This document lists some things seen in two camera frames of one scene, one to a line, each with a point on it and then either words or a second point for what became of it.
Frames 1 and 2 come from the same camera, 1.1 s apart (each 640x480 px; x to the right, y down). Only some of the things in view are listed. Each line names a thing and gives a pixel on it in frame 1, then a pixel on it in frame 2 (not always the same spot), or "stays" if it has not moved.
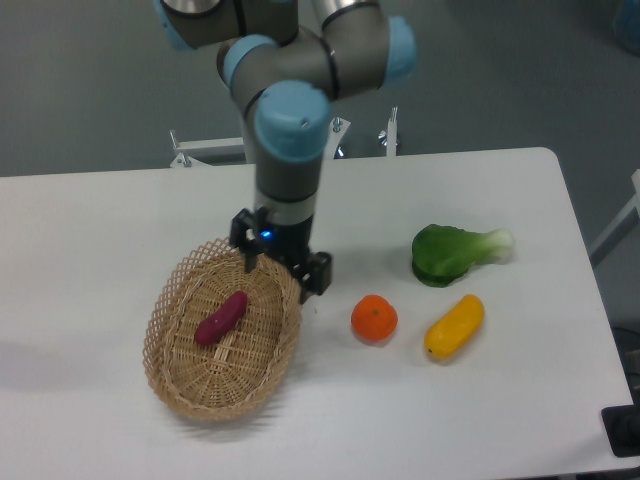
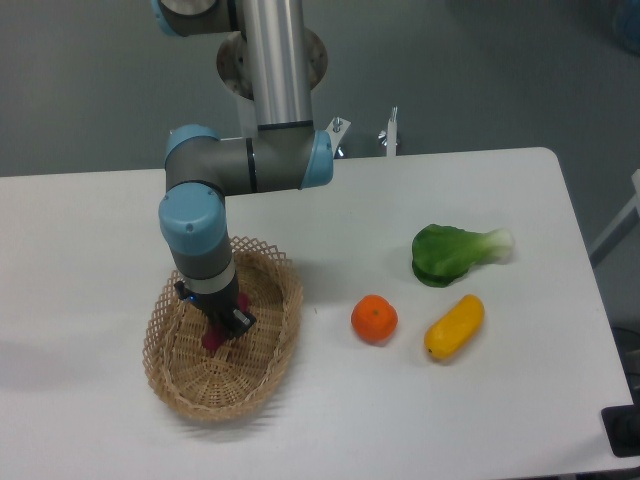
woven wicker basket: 219,341 stays
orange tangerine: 373,318 stays
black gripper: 254,233 -> 214,305
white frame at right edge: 630,219 stays
